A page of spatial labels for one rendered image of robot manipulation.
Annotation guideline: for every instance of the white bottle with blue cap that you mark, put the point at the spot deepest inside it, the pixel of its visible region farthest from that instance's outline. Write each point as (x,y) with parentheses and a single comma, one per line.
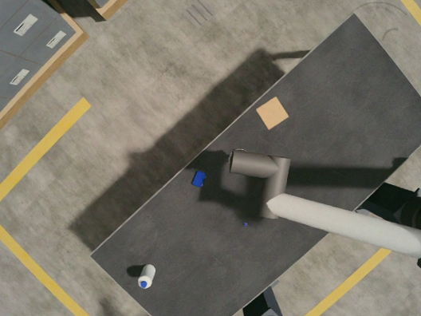
(146,276)

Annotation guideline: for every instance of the beige flat mat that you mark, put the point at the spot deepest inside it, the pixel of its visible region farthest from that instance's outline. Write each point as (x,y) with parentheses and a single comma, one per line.
(272,113)

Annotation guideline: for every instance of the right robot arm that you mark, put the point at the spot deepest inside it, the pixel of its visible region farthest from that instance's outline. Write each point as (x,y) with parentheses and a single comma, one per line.
(274,204)

